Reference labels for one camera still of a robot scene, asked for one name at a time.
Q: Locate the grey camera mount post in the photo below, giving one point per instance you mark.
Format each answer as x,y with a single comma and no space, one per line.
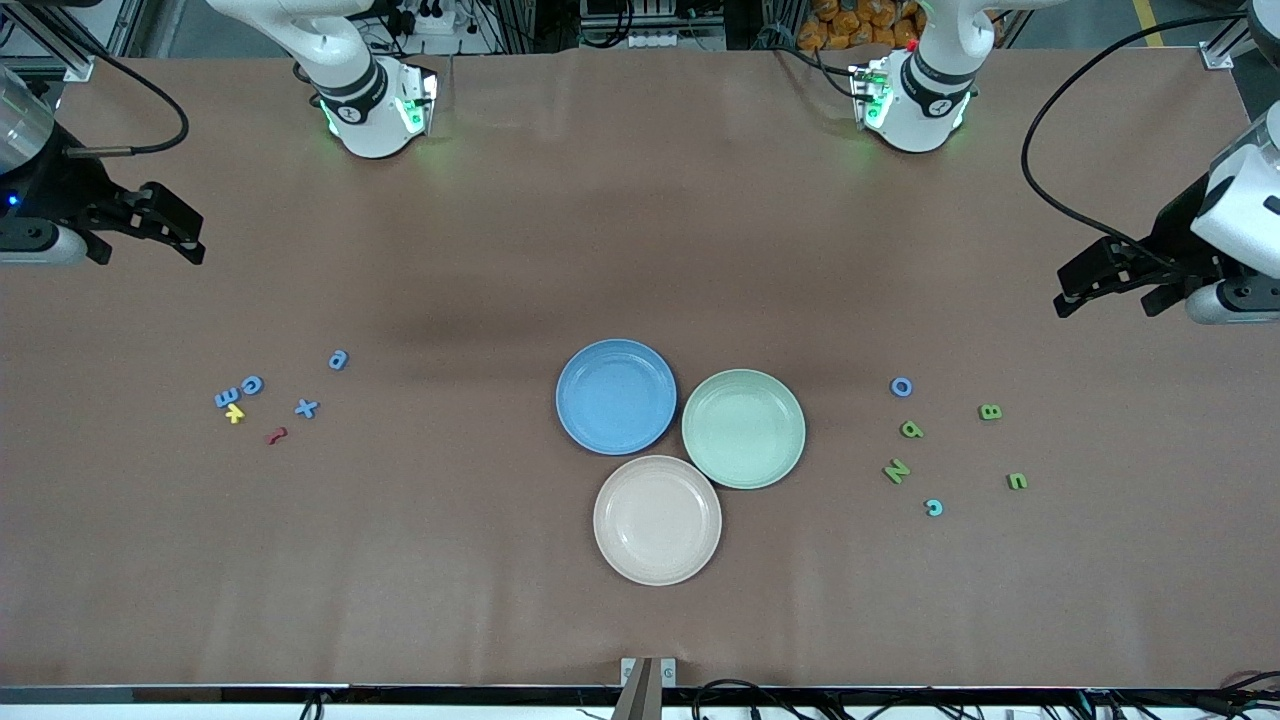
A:
633,705

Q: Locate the green foam small letter b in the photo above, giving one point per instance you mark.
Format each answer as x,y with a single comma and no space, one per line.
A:
918,430

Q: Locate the blue foam letter m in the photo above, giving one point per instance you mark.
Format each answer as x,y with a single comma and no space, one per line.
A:
225,399

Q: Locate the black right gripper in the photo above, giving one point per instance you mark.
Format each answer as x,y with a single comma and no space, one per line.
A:
52,188

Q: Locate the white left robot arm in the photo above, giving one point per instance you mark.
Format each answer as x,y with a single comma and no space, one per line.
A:
935,120

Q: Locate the metal table edge bracket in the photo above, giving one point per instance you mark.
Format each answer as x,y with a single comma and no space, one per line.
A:
668,672

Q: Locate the blue foam letter c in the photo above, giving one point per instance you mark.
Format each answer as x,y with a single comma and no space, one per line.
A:
252,378

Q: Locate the blue foam letter o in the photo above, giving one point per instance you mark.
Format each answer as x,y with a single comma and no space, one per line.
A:
893,387

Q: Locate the long white power strip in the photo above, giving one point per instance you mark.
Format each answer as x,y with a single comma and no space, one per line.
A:
675,40

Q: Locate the blue plate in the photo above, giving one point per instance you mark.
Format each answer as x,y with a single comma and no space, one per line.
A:
615,395

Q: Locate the green plate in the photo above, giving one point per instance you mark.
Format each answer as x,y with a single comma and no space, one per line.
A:
743,428

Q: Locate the green foam capital letter N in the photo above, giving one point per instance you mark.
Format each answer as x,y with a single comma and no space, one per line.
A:
897,471

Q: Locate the red foam letter I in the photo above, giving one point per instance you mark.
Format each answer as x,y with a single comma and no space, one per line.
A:
275,436

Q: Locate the brown table cover sheet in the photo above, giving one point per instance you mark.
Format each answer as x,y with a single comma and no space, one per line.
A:
640,250

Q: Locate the white power strip with plugs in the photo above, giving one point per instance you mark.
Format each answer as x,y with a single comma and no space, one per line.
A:
430,18

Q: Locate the bag of orange items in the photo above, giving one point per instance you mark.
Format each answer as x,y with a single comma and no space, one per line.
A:
850,25

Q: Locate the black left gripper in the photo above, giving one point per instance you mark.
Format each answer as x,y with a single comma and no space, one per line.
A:
1178,237

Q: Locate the green foam capital letter B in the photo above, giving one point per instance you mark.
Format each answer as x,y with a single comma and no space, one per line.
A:
989,412

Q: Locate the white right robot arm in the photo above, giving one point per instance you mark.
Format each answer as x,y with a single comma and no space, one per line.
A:
300,30

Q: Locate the beige plate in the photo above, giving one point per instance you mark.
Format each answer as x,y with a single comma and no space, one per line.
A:
657,520

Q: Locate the blue foam letter x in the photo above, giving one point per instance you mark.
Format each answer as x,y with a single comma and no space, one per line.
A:
307,408

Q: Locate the yellow foam letter k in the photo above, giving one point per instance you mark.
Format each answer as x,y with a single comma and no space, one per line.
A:
234,412

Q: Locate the aluminium frame profile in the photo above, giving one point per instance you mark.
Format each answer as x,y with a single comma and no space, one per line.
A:
1217,58
78,70

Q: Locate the metal table edge rail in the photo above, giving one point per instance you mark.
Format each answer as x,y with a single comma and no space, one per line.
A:
200,692

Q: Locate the blue foam letter p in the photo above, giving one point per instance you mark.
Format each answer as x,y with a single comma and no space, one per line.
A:
338,360

